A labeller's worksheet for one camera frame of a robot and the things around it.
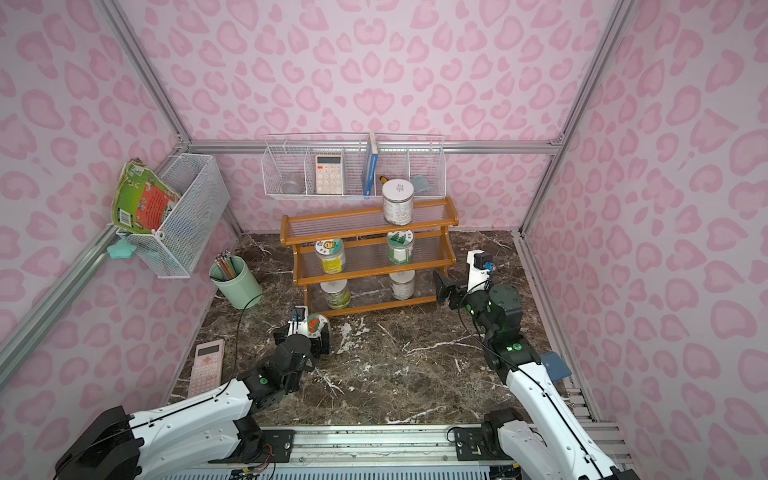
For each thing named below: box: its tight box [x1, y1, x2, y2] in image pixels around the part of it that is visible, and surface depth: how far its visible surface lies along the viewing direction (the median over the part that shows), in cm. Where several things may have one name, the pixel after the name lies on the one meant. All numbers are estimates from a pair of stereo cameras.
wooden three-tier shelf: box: [280, 196, 460, 317], surface depth 92 cm
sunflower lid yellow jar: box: [314, 238, 346, 274], surface depth 86 cm
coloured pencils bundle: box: [209, 248, 238, 281], surface depth 92 cm
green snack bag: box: [112, 157, 180, 234], surface depth 73 cm
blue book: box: [363, 132, 379, 199], surface depth 89 cm
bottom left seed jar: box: [320, 279, 351, 310], surface depth 92 cm
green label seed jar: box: [386, 230, 414, 265], surface depth 89 cm
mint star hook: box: [107, 236, 137, 259], surface depth 64 cm
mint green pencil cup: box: [209, 255, 263, 310], surface depth 94 cm
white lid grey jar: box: [382, 178, 415, 226], surface depth 79 cm
